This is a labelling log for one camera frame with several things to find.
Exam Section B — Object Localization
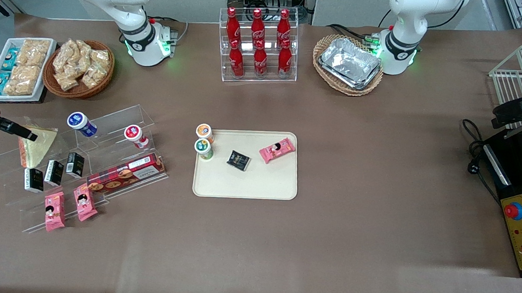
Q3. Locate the plastic-wrapped triangle sandwich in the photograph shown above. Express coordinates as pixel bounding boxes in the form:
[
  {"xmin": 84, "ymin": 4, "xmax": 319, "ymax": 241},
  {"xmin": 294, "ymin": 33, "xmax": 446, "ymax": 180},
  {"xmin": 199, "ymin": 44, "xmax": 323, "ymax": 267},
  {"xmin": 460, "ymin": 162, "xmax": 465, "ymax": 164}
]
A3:
[{"xmin": 16, "ymin": 116, "xmax": 59, "ymax": 171}]

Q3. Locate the aluminium foil tray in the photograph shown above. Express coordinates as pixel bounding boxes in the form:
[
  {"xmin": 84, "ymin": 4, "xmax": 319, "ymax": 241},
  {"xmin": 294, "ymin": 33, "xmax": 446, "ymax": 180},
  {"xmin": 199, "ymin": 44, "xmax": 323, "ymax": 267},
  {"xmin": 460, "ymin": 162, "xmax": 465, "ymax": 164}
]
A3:
[
  {"xmin": 319, "ymin": 36, "xmax": 384, "ymax": 87},
  {"xmin": 316, "ymin": 59, "xmax": 381, "ymax": 92}
]

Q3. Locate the beige plastic tray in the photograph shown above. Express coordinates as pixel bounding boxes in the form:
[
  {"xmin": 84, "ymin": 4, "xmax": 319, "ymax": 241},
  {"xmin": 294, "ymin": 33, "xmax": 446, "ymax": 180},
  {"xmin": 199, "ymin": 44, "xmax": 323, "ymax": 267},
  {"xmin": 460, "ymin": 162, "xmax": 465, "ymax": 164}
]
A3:
[{"xmin": 192, "ymin": 125, "xmax": 302, "ymax": 204}]

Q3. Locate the clear bag of crackers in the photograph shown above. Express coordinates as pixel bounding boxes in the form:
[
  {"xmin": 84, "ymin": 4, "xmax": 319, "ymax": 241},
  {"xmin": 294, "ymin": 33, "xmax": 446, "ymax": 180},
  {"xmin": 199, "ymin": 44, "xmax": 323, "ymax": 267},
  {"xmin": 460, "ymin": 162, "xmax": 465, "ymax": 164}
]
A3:
[
  {"xmin": 3, "ymin": 78, "xmax": 36, "ymax": 98},
  {"xmin": 17, "ymin": 38, "xmax": 51, "ymax": 69},
  {"xmin": 11, "ymin": 64, "xmax": 42, "ymax": 84}
]

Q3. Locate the small black carton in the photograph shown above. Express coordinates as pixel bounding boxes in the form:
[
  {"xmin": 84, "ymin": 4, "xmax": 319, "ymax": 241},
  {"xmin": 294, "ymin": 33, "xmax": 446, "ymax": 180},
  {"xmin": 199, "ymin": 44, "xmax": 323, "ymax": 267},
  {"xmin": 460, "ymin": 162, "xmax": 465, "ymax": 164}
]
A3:
[
  {"xmin": 22, "ymin": 167, "xmax": 46, "ymax": 194},
  {"xmin": 65, "ymin": 152, "xmax": 85, "ymax": 179},
  {"xmin": 44, "ymin": 159, "xmax": 65, "ymax": 187}
]

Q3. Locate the black sealing machine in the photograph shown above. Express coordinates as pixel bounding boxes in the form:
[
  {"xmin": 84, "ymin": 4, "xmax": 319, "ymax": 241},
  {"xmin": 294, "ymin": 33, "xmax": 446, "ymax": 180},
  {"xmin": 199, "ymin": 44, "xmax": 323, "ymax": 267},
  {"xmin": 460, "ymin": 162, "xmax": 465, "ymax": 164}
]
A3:
[{"xmin": 473, "ymin": 125, "xmax": 522, "ymax": 279}]

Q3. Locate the blue-lid yogurt cup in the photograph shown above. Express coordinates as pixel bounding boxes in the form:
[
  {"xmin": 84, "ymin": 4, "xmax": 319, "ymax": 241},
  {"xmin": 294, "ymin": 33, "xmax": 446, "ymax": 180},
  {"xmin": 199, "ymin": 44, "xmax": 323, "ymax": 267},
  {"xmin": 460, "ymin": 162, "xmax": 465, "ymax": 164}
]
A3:
[{"xmin": 66, "ymin": 111, "xmax": 99, "ymax": 138}]

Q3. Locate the white rectangular dish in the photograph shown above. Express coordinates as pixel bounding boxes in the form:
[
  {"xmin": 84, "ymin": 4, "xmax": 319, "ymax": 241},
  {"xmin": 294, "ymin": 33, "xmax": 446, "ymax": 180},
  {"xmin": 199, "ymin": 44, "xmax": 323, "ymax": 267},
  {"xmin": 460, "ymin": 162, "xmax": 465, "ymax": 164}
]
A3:
[{"xmin": 0, "ymin": 35, "xmax": 58, "ymax": 106}]

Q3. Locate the clear bag of fried snacks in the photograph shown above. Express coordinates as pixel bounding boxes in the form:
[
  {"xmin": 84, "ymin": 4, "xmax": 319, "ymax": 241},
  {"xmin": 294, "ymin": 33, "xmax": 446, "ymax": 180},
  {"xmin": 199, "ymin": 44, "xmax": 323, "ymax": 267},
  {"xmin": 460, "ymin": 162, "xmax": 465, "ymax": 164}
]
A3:
[
  {"xmin": 74, "ymin": 39, "xmax": 95, "ymax": 62},
  {"xmin": 81, "ymin": 63, "xmax": 109, "ymax": 90},
  {"xmin": 55, "ymin": 72, "xmax": 81, "ymax": 93},
  {"xmin": 52, "ymin": 40, "xmax": 78, "ymax": 77},
  {"xmin": 90, "ymin": 48, "xmax": 112, "ymax": 70}
]

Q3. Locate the brown wicker basket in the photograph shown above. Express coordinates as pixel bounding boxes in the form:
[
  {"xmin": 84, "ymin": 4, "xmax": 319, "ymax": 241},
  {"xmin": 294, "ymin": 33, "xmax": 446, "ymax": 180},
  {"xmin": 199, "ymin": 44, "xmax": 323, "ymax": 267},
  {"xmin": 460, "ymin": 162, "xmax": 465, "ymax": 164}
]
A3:
[{"xmin": 41, "ymin": 36, "xmax": 117, "ymax": 103}]

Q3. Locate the pink snack packet with face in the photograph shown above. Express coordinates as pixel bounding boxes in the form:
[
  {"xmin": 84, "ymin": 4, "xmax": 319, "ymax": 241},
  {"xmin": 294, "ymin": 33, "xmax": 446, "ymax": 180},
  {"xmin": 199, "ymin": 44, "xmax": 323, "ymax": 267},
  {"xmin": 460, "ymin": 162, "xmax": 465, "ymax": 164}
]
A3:
[
  {"xmin": 258, "ymin": 135, "xmax": 297, "ymax": 166},
  {"xmin": 42, "ymin": 190, "xmax": 68, "ymax": 233},
  {"xmin": 71, "ymin": 182, "xmax": 100, "ymax": 223}
]

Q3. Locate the clear acrylic stepped shelf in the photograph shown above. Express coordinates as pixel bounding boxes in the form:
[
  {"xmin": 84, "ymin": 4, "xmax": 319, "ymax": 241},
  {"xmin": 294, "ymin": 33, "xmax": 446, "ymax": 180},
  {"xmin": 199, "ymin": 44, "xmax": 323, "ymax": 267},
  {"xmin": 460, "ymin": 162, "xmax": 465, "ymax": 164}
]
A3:
[{"xmin": 0, "ymin": 95, "xmax": 175, "ymax": 243}]

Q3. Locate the red-lid yogurt cup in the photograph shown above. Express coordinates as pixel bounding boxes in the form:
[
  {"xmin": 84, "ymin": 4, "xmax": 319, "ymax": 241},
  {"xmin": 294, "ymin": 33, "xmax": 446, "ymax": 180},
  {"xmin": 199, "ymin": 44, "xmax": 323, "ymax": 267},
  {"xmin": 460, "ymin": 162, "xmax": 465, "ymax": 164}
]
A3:
[{"xmin": 123, "ymin": 124, "xmax": 150, "ymax": 150}]

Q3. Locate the red cookie box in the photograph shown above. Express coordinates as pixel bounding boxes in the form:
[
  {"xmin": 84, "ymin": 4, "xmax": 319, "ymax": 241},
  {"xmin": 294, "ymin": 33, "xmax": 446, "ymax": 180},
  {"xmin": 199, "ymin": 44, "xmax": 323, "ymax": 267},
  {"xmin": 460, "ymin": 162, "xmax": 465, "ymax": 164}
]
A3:
[{"xmin": 86, "ymin": 148, "xmax": 168, "ymax": 199}]

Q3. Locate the light wicker basket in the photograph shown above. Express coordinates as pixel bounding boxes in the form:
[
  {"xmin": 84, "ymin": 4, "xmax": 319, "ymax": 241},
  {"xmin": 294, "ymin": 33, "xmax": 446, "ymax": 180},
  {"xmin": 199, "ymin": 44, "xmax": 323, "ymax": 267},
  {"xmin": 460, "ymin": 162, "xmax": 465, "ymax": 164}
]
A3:
[{"xmin": 310, "ymin": 33, "xmax": 387, "ymax": 99}]

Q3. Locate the green-lid yogurt cup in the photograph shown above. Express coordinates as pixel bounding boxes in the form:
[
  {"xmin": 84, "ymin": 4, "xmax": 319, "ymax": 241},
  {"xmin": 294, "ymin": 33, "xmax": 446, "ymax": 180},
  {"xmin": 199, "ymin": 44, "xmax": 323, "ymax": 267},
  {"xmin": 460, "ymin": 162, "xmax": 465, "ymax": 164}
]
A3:
[{"xmin": 193, "ymin": 137, "xmax": 215, "ymax": 162}]

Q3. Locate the orange-lid yogurt cup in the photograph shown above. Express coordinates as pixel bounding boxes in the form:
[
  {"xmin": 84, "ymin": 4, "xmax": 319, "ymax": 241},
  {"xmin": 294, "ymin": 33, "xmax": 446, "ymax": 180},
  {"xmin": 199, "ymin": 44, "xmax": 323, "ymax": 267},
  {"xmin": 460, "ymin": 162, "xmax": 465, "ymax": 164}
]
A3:
[{"xmin": 195, "ymin": 123, "xmax": 216, "ymax": 144}]

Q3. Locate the black snack packet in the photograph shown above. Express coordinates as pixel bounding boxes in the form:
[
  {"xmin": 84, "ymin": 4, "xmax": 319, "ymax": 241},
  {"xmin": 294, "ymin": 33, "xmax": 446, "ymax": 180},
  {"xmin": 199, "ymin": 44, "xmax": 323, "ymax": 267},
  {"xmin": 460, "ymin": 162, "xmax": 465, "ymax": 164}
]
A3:
[{"xmin": 226, "ymin": 150, "xmax": 251, "ymax": 172}]

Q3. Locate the red cola bottle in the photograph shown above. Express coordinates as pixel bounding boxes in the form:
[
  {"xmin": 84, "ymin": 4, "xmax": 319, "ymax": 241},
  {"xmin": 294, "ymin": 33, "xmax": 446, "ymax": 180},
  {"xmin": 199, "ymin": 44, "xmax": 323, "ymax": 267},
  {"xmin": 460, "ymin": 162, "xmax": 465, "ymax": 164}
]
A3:
[
  {"xmin": 252, "ymin": 39, "xmax": 269, "ymax": 77},
  {"xmin": 225, "ymin": 7, "xmax": 242, "ymax": 44},
  {"xmin": 250, "ymin": 8, "xmax": 267, "ymax": 46},
  {"xmin": 277, "ymin": 39, "xmax": 294, "ymax": 78},
  {"xmin": 227, "ymin": 39, "xmax": 247, "ymax": 78},
  {"xmin": 275, "ymin": 8, "xmax": 293, "ymax": 45}
]

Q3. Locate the clear acrylic bottle rack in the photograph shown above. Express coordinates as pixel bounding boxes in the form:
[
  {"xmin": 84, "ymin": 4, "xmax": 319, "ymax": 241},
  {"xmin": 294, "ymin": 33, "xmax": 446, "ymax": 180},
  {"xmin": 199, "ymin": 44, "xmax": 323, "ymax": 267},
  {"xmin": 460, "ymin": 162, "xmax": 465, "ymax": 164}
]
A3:
[{"xmin": 214, "ymin": 7, "xmax": 302, "ymax": 87}]

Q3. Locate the black power cable with plug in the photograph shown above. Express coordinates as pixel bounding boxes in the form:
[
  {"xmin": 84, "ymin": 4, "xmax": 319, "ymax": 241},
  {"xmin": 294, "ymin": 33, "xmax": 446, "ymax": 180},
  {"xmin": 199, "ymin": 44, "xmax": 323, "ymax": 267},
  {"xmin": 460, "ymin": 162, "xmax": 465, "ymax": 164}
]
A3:
[{"xmin": 456, "ymin": 118, "xmax": 507, "ymax": 205}]

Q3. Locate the dark frame strut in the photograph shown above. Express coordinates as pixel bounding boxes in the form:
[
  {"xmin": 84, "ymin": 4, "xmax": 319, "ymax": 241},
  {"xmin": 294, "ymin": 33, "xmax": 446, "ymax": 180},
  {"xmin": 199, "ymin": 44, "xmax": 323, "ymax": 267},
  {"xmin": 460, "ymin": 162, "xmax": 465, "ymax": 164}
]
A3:
[{"xmin": 0, "ymin": 0, "xmax": 26, "ymax": 15}]

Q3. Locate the black cable at arm base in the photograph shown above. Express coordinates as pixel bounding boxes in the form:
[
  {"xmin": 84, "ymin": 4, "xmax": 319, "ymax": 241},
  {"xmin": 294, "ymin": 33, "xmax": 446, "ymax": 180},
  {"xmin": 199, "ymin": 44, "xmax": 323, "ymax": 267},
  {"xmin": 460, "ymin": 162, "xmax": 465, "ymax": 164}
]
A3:
[{"xmin": 326, "ymin": 22, "xmax": 381, "ymax": 44}]

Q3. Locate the grey cable at arm base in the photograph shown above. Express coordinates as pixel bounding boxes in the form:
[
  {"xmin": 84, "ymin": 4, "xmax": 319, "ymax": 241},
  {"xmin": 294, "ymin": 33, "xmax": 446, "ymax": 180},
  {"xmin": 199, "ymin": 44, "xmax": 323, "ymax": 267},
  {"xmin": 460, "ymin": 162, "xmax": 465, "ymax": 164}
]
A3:
[{"xmin": 149, "ymin": 16, "xmax": 190, "ymax": 43}]

